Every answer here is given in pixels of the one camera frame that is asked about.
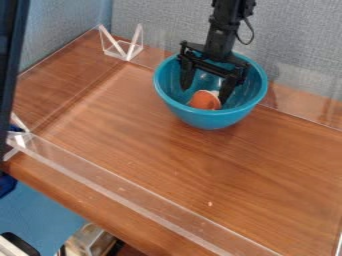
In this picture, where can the clear acrylic left bracket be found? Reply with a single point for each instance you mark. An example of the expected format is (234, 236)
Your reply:
(17, 136)

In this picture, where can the clear acrylic barrier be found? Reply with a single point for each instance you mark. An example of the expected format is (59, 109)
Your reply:
(194, 227)
(302, 104)

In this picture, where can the metal object under table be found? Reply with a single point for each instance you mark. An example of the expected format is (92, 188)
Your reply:
(90, 241)

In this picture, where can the blue cloth object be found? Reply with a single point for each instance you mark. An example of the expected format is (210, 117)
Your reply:
(7, 181)

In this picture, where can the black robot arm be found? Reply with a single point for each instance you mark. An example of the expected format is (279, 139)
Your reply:
(234, 10)

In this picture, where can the clear acrylic back barrier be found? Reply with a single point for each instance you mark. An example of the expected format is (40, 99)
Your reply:
(302, 104)

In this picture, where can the brown white toy mushroom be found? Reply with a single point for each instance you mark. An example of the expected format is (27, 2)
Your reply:
(204, 100)

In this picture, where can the clear acrylic corner bracket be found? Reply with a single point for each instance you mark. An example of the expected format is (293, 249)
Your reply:
(120, 49)

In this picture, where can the black white object bottom-left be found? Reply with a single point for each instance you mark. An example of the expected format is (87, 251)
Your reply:
(13, 246)

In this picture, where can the clear acrylic front barrier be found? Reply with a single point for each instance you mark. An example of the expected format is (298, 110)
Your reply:
(194, 227)

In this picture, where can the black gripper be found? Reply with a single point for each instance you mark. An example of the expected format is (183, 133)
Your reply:
(214, 58)

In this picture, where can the blue plastic bowl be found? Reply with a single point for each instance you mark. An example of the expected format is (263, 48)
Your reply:
(241, 103)

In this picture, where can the dark blue foreground post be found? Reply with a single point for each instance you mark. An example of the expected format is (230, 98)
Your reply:
(13, 15)

